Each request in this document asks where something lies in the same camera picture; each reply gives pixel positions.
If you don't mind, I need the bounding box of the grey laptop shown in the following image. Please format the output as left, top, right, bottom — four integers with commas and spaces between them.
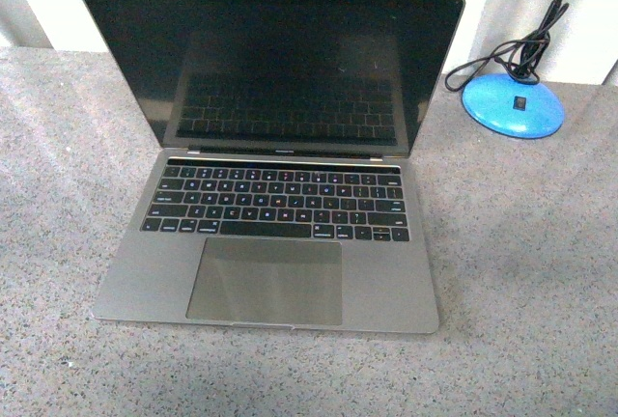
83, 0, 464, 334

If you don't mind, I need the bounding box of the blue lamp base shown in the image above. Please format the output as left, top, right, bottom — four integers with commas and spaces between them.
462, 74, 565, 139

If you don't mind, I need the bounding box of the black lamp pole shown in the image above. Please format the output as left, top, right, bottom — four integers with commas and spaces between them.
536, 0, 569, 66

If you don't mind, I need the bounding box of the black power cable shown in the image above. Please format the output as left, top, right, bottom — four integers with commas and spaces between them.
444, 1, 571, 94

